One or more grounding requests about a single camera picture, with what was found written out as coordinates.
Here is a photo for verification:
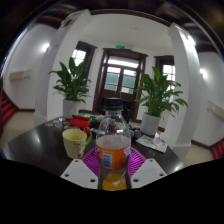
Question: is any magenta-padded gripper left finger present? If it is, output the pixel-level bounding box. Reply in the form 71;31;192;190
60;147;101;190

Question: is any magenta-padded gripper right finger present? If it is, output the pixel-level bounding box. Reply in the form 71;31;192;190
126;147;168;190

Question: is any clear orange drink bottle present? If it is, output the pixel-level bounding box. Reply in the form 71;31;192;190
95;97;132;192

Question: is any printed paper leaflet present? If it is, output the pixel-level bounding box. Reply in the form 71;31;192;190
135;133;169;154

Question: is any pale yellow cup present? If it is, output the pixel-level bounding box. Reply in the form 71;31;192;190
61;128;94;160

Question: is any red box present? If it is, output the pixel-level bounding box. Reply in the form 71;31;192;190
69;114;92;128

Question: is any green plant in white pot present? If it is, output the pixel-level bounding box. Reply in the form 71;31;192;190
48;57;93;119
134;66;189;137

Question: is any dark wooden glazed door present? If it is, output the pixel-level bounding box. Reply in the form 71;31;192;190
92;48;148;121

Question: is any red carpeted staircase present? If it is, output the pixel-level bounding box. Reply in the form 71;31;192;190
0;89;18;126

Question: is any dark wood-framed window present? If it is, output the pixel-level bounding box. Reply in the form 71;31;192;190
71;41;98;84
153;55;176;91

